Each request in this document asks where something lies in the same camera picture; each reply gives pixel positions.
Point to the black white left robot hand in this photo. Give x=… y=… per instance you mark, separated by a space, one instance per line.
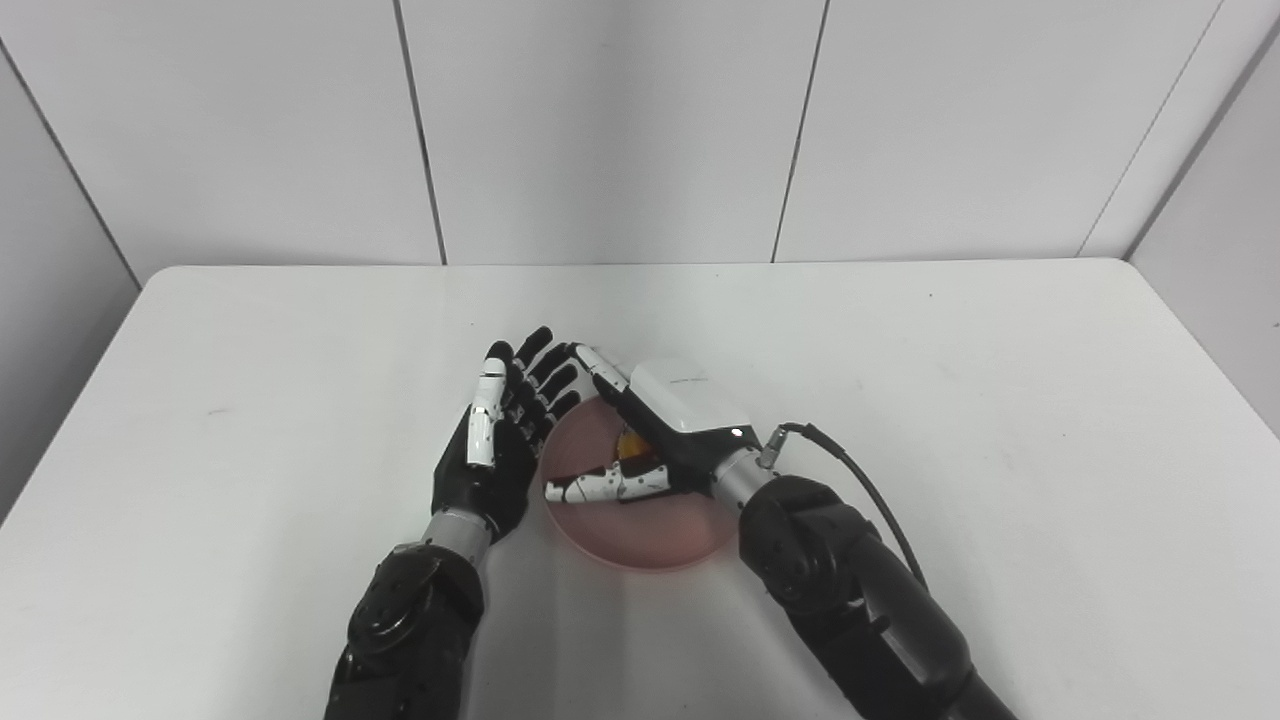
x=490 y=490

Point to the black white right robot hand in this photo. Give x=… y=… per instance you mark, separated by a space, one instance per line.
x=690 y=410

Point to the chocolate cake slice with fruit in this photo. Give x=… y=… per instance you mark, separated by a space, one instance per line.
x=632 y=446

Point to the pink round plate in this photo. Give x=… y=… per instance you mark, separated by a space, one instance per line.
x=650 y=535

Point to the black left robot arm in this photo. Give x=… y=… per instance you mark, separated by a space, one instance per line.
x=410 y=620

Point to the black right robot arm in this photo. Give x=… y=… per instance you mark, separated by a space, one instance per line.
x=850 y=590

